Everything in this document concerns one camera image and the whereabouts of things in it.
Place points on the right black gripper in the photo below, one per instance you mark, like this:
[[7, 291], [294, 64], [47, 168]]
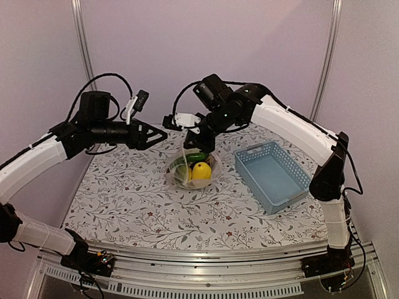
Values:
[[199, 141]]

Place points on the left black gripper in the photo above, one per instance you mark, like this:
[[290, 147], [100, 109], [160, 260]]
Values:
[[136, 136]]

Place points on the green fake cucumber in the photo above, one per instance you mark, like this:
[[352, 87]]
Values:
[[189, 159]]

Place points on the clear zip top bag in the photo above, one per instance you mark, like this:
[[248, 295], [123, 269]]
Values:
[[176, 176]]

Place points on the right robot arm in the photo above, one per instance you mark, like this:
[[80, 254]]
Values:
[[255, 103]]

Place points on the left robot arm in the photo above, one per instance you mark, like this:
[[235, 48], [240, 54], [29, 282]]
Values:
[[62, 142]]

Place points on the floral patterned table mat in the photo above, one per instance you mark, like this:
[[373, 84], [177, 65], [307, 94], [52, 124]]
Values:
[[124, 199]]

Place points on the light blue plastic basket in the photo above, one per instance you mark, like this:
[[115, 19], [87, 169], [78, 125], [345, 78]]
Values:
[[273, 176]]

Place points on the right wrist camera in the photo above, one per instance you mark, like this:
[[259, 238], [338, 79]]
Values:
[[180, 121]]

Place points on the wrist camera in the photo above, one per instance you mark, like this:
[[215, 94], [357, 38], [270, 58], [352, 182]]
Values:
[[134, 105], [180, 121]]

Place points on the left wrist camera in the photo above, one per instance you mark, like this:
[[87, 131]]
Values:
[[134, 105]]

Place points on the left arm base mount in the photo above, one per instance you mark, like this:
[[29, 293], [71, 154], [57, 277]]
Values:
[[100, 263]]

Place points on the aluminium rail frame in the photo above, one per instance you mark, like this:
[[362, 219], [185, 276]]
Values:
[[274, 272]]

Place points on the left aluminium corner post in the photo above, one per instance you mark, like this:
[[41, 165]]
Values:
[[77, 14]]

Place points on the aluminium corner post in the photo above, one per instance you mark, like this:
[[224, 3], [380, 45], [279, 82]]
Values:
[[328, 57], [77, 14]]

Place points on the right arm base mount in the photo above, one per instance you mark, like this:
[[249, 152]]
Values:
[[332, 261]]

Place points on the right aluminium corner post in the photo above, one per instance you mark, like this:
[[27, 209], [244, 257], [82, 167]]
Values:
[[328, 57]]

